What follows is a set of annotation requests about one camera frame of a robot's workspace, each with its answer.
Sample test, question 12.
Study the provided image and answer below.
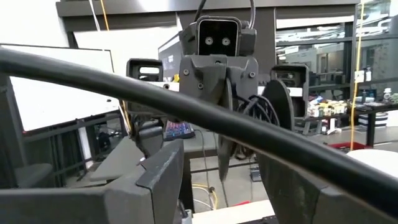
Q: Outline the black side table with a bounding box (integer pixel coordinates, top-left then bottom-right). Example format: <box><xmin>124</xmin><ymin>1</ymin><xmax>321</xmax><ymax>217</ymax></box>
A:
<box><xmin>348</xmin><ymin>104</ymin><xmax>398</xmax><ymax>147</ymax></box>

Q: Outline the grey desk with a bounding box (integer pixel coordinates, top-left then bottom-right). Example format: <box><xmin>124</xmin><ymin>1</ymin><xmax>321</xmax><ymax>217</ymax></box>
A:
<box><xmin>89</xmin><ymin>130</ymin><xmax>224</xmax><ymax>183</ymax></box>

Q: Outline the black left camera cable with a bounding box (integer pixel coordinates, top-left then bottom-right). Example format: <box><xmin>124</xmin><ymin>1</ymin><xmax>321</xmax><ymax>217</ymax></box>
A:
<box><xmin>193</xmin><ymin>0</ymin><xmax>208</xmax><ymax>21</ymax></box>

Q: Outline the thin yellow cable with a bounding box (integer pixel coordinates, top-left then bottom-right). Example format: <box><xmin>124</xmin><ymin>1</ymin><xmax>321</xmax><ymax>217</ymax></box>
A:
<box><xmin>192</xmin><ymin>182</ymin><xmax>219</xmax><ymax>210</ymax></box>

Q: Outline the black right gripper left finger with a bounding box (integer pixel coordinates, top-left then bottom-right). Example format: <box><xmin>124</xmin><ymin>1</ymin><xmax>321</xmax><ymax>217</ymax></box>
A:
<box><xmin>0</xmin><ymin>139</ymin><xmax>185</xmax><ymax>224</ymax></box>

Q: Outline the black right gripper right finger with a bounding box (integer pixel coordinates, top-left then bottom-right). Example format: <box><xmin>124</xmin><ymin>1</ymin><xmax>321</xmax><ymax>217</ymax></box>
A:
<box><xmin>256</xmin><ymin>153</ymin><xmax>398</xmax><ymax>224</ymax></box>

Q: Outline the white whiteboard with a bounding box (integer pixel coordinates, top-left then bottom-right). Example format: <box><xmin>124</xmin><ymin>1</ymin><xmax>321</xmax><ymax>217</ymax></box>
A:
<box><xmin>0</xmin><ymin>43</ymin><xmax>121</xmax><ymax>133</ymax></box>

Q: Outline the black camera cable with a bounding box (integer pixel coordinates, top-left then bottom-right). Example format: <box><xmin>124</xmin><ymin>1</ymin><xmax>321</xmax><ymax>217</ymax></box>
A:
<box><xmin>0</xmin><ymin>48</ymin><xmax>398</xmax><ymax>218</ymax></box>
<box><xmin>193</xmin><ymin>0</ymin><xmax>208</xmax><ymax>21</ymax></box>

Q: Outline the black white striped stool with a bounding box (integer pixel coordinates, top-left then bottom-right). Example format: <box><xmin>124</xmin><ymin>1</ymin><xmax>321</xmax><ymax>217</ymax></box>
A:
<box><xmin>357</xmin><ymin>112</ymin><xmax>389</xmax><ymax>128</ymax></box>

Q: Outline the black right camera cable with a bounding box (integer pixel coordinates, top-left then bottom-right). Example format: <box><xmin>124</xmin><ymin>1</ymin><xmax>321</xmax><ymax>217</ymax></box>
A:
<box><xmin>0</xmin><ymin>48</ymin><xmax>398</xmax><ymax>218</ymax></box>

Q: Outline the orange hanging cable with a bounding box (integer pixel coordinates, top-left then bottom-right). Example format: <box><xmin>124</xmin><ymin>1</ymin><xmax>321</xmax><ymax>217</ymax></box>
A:
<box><xmin>98</xmin><ymin>0</ymin><xmax>110</xmax><ymax>32</ymax></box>

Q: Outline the dark monitor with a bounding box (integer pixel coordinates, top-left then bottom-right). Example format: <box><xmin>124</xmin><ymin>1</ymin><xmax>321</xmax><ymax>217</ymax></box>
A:
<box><xmin>157</xmin><ymin>33</ymin><xmax>185</xmax><ymax>79</ymax></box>

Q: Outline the dark grey chair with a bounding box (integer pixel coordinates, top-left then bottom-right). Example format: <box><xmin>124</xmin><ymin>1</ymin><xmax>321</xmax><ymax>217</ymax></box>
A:
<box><xmin>0</xmin><ymin>74</ymin><xmax>56</xmax><ymax>189</ymax></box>

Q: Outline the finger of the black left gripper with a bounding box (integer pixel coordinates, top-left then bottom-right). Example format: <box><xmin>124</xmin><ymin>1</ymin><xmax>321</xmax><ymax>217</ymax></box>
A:
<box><xmin>231</xmin><ymin>66</ymin><xmax>259</xmax><ymax>101</ymax></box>
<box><xmin>181</xmin><ymin>66</ymin><xmax>228</xmax><ymax>108</ymax></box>

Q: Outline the black cord spool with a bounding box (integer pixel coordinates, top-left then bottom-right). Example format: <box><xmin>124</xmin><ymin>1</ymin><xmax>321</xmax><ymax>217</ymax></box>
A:
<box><xmin>216</xmin><ymin>77</ymin><xmax>295</xmax><ymax>182</ymax></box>

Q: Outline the round white table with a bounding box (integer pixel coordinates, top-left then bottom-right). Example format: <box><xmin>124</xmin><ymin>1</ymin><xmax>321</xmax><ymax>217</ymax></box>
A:
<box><xmin>346</xmin><ymin>148</ymin><xmax>398</xmax><ymax>180</ymax></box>

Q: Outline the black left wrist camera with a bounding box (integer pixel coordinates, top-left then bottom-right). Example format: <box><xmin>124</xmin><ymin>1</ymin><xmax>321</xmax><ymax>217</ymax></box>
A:
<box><xmin>195</xmin><ymin>15</ymin><xmax>243</xmax><ymax>57</ymax></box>

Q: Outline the white hanging cable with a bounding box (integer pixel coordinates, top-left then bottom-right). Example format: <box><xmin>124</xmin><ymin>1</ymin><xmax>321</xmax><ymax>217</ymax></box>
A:
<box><xmin>88</xmin><ymin>0</ymin><xmax>101</xmax><ymax>32</ymax></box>

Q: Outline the black keyboard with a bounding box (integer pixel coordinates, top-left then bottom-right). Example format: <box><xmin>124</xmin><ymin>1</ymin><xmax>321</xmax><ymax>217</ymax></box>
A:
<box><xmin>163</xmin><ymin>120</ymin><xmax>197</xmax><ymax>142</ymax></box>

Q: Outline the red flat object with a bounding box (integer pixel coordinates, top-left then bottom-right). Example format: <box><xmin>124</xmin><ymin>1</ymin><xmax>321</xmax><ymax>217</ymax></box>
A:
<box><xmin>328</xmin><ymin>141</ymin><xmax>371</xmax><ymax>151</ymax></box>

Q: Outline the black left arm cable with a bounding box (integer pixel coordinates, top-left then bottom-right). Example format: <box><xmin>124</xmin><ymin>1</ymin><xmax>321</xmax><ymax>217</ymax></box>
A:
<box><xmin>247</xmin><ymin>0</ymin><xmax>257</xmax><ymax>31</ymax></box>

